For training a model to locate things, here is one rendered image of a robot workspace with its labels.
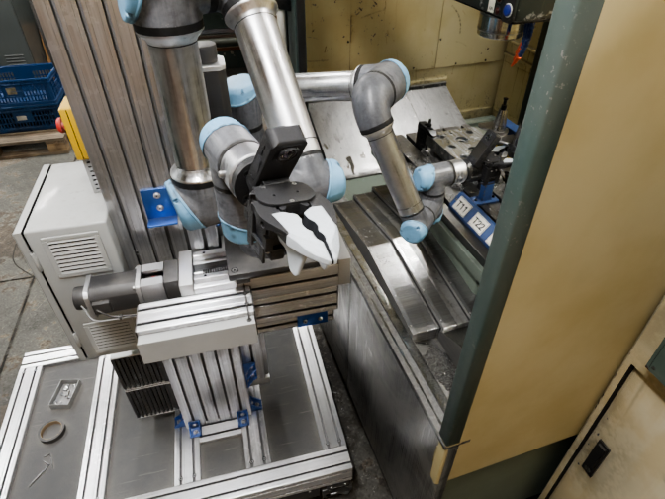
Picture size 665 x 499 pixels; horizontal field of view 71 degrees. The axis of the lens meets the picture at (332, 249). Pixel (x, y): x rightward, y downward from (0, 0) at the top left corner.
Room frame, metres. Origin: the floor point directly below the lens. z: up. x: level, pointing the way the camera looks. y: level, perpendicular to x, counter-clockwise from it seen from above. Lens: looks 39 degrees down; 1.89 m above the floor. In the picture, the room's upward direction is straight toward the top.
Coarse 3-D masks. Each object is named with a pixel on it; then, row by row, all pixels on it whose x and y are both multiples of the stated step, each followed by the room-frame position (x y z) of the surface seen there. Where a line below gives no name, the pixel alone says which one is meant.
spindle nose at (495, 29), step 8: (480, 16) 1.78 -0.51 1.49; (488, 16) 1.74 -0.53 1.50; (480, 24) 1.76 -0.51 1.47; (488, 24) 1.73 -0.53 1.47; (496, 24) 1.71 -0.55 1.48; (504, 24) 1.70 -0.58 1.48; (512, 24) 1.70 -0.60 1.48; (520, 24) 1.71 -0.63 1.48; (480, 32) 1.76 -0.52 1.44; (488, 32) 1.73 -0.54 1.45; (496, 32) 1.71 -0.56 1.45; (504, 32) 1.70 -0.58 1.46; (512, 32) 1.70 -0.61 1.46; (520, 32) 1.72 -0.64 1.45; (504, 40) 1.71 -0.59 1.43
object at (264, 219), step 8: (256, 208) 0.44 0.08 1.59; (264, 208) 0.44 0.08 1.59; (272, 208) 0.44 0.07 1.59; (256, 216) 0.43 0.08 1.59; (264, 216) 0.42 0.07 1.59; (272, 216) 0.43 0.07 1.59; (264, 224) 0.42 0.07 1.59; (272, 224) 0.41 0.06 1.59; (280, 224) 0.41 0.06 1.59; (280, 232) 0.40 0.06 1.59
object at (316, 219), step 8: (312, 208) 0.45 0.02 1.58; (320, 208) 0.45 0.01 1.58; (304, 216) 0.44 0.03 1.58; (312, 216) 0.43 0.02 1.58; (320, 216) 0.44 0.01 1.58; (328, 216) 0.44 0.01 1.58; (304, 224) 0.43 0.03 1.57; (312, 224) 0.42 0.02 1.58; (320, 224) 0.42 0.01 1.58; (328, 224) 0.42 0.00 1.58; (320, 232) 0.40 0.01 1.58; (328, 232) 0.40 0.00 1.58; (336, 232) 0.41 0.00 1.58; (320, 240) 0.40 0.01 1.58; (328, 240) 0.39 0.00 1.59; (336, 240) 0.40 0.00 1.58; (328, 248) 0.38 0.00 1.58; (336, 248) 0.39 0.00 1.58; (336, 256) 0.37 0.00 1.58; (320, 264) 0.42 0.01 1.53
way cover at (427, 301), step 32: (384, 192) 1.84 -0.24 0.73; (352, 224) 1.60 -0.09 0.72; (384, 224) 1.57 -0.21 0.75; (384, 256) 1.37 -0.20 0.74; (416, 256) 1.36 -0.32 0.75; (384, 288) 1.25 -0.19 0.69; (416, 288) 1.22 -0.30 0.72; (448, 288) 1.21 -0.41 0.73; (416, 320) 1.09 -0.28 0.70; (448, 320) 1.08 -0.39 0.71
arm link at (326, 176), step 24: (240, 0) 0.85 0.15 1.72; (264, 0) 0.86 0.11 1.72; (240, 24) 0.84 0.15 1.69; (264, 24) 0.84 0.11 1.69; (240, 48) 0.84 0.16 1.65; (264, 48) 0.81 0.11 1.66; (264, 72) 0.79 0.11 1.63; (288, 72) 0.80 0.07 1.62; (264, 96) 0.77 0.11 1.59; (288, 96) 0.76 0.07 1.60; (288, 120) 0.74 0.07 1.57; (312, 144) 0.72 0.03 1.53; (312, 168) 0.69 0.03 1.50; (336, 168) 0.70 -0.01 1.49; (336, 192) 0.68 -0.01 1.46
